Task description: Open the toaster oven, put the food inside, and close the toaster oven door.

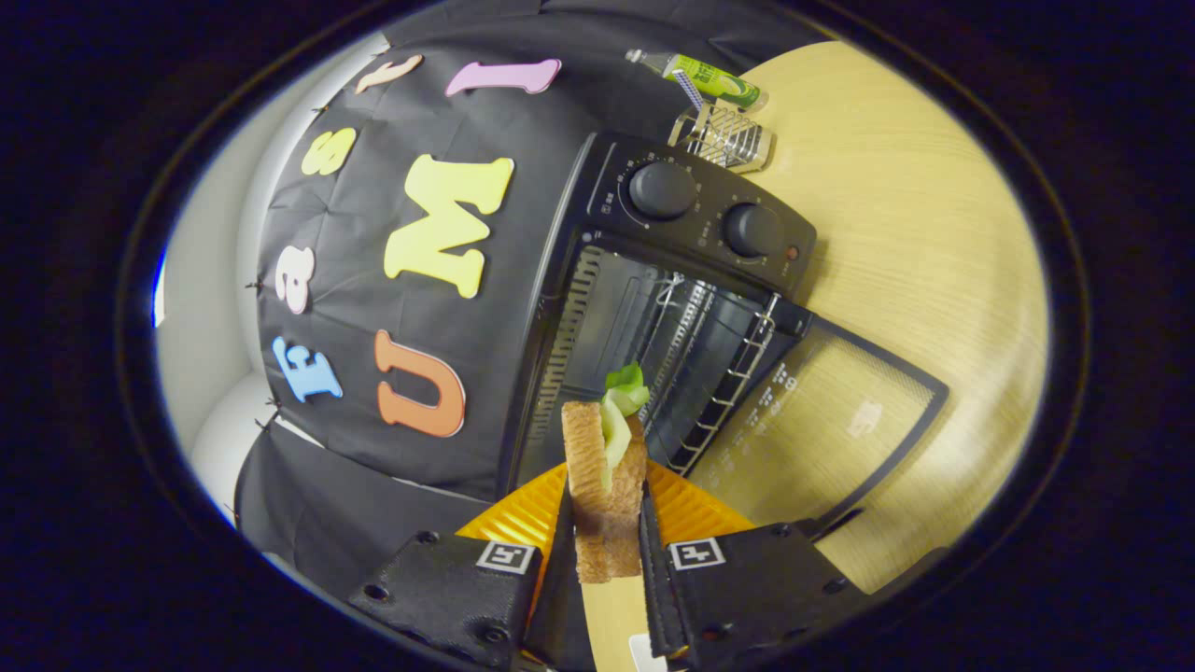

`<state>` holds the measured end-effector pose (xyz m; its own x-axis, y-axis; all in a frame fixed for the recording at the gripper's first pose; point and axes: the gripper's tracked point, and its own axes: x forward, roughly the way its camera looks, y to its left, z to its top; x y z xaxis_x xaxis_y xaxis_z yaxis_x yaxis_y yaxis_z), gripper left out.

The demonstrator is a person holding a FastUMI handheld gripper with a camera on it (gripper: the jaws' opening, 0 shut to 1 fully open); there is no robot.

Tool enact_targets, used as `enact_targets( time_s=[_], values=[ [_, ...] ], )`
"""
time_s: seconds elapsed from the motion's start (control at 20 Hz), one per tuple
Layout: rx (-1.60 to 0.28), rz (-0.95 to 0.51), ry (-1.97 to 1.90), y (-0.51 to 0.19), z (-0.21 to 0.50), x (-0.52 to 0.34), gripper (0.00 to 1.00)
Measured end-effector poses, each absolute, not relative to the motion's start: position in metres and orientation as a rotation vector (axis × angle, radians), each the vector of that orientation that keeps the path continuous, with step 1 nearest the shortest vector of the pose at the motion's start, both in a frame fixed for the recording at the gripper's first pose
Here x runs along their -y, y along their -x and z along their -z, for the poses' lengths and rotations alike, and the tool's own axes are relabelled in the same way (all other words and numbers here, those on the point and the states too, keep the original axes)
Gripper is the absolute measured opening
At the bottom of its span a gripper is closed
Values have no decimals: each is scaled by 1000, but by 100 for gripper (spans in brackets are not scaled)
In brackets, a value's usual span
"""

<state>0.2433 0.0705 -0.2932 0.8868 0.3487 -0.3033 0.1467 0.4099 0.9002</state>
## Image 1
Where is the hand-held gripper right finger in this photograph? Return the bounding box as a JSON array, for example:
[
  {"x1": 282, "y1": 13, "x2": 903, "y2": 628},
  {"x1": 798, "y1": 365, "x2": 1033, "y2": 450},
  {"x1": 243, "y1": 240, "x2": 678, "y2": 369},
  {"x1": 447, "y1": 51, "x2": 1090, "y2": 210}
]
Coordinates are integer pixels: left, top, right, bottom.
[{"x1": 640, "y1": 462, "x2": 874, "y2": 672}]

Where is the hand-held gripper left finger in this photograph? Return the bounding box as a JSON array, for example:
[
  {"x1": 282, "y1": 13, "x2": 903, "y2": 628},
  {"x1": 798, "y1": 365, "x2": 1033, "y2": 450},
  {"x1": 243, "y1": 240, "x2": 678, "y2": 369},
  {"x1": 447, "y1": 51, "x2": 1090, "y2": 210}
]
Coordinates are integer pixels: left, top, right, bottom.
[{"x1": 347, "y1": 462, "x2": 584, "y2": 672}]

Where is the toast sandwich with lettuce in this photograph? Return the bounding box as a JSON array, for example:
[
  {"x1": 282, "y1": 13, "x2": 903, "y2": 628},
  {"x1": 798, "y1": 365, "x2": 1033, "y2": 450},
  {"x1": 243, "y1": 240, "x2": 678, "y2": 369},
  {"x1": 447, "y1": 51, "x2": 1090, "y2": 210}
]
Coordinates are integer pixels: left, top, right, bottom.
[{"x1": 560, "y1": 362, "x2": 652, "y2": 584}]

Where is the black toaster oven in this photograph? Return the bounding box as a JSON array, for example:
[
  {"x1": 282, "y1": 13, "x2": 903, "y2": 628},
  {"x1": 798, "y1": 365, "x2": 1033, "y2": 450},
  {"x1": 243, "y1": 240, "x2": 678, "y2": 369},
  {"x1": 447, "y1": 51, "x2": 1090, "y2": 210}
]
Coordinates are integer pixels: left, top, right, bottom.
[{"x1": 495, "y1": 131, "x2": 951, "y2": 542}]

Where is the clear glass with straw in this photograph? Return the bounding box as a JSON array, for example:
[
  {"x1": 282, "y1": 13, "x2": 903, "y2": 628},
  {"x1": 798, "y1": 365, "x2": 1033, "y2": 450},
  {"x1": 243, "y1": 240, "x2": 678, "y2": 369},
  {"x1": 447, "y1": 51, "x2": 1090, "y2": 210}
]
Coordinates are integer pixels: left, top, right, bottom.
[{"x1": 668, "y1": 70, "x2": 776, "y2": 175}]

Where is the green label plastic bottle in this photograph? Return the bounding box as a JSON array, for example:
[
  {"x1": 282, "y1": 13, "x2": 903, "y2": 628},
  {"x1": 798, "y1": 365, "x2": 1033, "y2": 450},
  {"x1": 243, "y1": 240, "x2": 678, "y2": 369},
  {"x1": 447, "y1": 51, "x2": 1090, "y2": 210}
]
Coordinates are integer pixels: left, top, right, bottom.
[{"x1": 626, "y1": 49, "x2": 762, "y2": 111}]

